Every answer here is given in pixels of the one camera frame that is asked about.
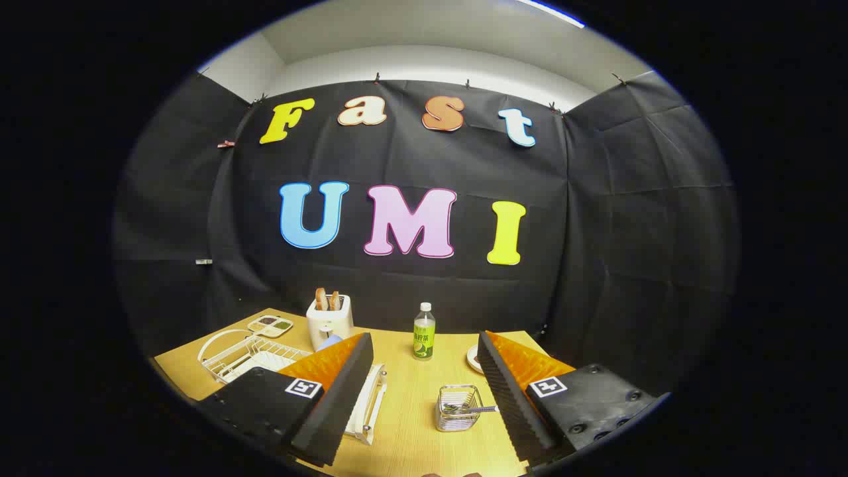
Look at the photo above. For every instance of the white toaster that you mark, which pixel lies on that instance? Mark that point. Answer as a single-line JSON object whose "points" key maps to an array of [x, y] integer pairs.
{"points": [[329, 324]]}

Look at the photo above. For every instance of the divided seasoning dish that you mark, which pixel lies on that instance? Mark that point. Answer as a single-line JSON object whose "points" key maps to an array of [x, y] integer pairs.
{"points": [[268, 326]]}

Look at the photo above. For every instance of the blue plate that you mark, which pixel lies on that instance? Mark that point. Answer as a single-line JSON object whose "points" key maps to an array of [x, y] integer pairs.
{"points": [[329, 342]]}

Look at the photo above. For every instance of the black backdrop cloth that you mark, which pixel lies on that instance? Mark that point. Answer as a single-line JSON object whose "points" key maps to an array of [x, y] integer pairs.
{"points": [[397, 159]]}

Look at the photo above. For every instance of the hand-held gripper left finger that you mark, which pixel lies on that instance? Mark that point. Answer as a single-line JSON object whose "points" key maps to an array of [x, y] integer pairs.
{"points": [[331, 404]]}

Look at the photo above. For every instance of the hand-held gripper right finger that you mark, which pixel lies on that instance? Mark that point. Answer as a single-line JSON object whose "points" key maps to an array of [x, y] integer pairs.
{"points": [[507, 397]]}

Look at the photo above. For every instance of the small white plate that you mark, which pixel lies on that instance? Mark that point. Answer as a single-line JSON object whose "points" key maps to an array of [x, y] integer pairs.
{"points": [[472, 359]]}

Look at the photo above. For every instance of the green label drink bottle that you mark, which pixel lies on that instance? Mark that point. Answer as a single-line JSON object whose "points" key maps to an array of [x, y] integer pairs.
{"points": [[424, 338]]}

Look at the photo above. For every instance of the toast bread slice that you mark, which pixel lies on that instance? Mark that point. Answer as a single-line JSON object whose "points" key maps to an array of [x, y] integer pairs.
{"points": [[320, 299], [334, 301]]}

